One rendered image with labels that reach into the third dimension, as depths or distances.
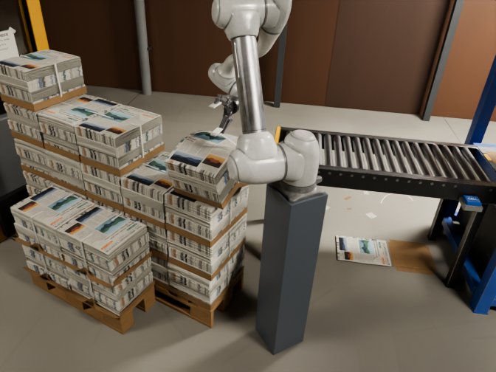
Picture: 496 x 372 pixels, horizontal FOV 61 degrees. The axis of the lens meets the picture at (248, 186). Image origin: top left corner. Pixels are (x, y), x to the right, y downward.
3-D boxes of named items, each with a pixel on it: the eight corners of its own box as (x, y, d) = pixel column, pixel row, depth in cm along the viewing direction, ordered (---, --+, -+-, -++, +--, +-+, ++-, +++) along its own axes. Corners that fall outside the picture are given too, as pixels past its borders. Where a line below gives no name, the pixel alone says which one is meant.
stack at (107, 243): (122, 336, 236) (108, 255, 204) (32, 284, 266) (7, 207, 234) (156, 301, 258) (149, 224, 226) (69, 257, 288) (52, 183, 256)
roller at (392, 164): (390, 179, 248) (393, 172, 245) (380, 145, 287) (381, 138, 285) (399, 180, 247) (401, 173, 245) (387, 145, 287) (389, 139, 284)
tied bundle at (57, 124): (80, 163, 232) (72, 125, 220) (44, 150, 244) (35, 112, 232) (128, 139, 261) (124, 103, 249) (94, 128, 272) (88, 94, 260)
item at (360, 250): (337, 260, 296) (337, 259, 296) (336, 235, 320) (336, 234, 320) (390, 266, 293) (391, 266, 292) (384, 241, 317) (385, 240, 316)
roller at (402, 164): (401, 181, 247) (404, 173, 244) (390, 145, 287) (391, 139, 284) (410, 181, 247) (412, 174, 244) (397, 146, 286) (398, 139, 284)
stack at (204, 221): (211, 329, 242) (210, 212, 198) (69, 257, 288) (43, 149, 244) (244, 287, 271) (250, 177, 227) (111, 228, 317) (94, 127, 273)
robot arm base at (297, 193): (332, 191, 187) (334, 181, 184) (291, 204, 177) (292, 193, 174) (308, 173, 200) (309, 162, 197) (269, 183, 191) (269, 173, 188)
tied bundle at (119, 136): (120, 178, 221) (114, 139, 209) (80, 164, 232) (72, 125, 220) (164, 150, 250) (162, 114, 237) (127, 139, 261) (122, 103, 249)
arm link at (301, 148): (323, 184, 181) (331, 138, 169) (285, 190, 175) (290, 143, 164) (305, 166, 194) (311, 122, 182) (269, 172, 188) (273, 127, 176)
